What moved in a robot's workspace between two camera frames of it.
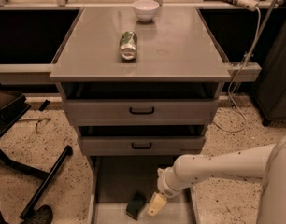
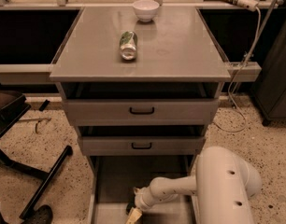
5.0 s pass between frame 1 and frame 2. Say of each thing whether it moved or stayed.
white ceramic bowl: stayed
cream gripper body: moved
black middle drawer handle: stayed
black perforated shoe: stayed
